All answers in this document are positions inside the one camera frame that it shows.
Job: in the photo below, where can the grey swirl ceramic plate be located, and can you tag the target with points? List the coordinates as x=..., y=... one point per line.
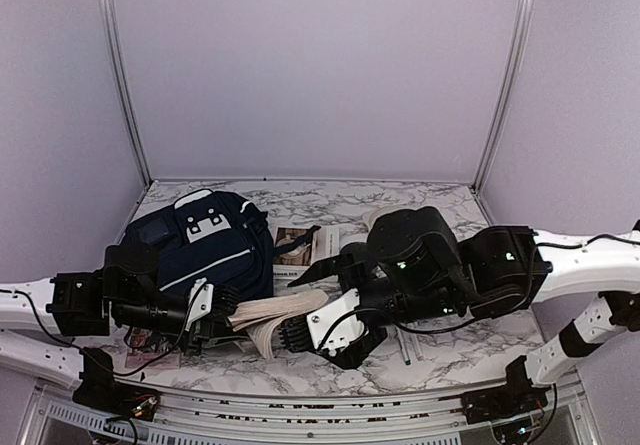
x=369, y=218

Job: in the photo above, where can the pink illustrated thin book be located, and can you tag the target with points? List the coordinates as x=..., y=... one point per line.
x=145, y=346

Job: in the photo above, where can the right aluminium frame post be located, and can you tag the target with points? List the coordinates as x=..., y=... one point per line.
x=519, y=38

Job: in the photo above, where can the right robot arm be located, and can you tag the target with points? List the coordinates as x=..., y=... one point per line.
x=411, y=267

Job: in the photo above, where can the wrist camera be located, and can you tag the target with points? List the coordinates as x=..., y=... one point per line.
x=210, y=303
x=327, y=330

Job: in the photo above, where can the front aluminium rail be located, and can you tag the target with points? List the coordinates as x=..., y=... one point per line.
x=193, y=417

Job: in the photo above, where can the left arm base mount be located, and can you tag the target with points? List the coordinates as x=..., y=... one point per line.
x=100, y=390

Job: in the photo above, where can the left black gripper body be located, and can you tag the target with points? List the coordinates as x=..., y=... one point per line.
x=199, y=336

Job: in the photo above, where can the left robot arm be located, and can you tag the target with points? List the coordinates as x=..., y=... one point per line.
x=123, y=292

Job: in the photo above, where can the left aluminium frame post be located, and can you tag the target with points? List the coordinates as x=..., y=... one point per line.
x=116, y=57

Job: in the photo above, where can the blue cap marker pen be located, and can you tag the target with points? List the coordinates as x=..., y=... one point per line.
x=403, y=348

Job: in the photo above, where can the pink cap marker pen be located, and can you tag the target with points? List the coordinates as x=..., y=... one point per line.
x=417, y=347

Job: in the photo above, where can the aluminium frame post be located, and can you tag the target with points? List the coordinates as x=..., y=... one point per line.
x=519, y=38
x=116, y=57

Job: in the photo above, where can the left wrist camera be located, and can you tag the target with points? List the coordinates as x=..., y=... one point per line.
x=210, y=303

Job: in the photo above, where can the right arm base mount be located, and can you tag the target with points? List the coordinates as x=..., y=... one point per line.
x=518, y=395

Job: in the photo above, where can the white afternoon tea book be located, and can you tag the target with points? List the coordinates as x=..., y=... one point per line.
x=298, y=248

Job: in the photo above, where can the navy blue student backpack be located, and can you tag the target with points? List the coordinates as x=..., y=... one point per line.
x=220, y=236

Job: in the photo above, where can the orange treehouse book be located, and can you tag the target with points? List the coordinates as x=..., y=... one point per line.
x=260, y=318

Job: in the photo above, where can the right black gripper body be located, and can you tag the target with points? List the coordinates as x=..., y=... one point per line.
x=354, y=363

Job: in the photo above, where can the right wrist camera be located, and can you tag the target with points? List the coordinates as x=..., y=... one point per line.
x=327, y=330

